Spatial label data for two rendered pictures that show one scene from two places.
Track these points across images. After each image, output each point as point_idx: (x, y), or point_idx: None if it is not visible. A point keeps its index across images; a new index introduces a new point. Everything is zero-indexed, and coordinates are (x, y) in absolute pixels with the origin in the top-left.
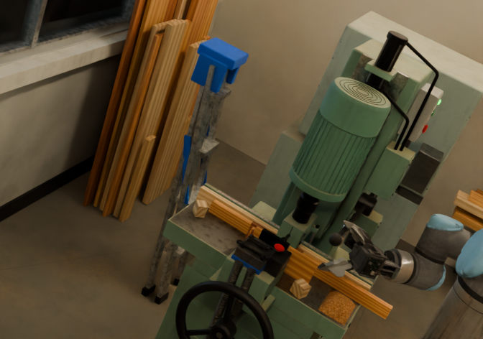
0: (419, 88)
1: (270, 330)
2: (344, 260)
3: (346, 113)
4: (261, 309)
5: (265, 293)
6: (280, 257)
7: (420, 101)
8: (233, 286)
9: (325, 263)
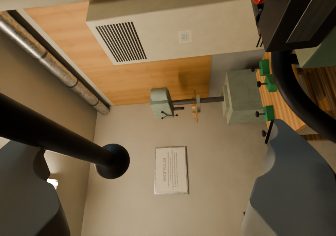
0: None
1: (330, 141)
2: (242, 225)
3: None
4: (292, 110)
5: (332, 65)
6: (269, 20)
7: None
8: (271, 59)
9: (275, 129)
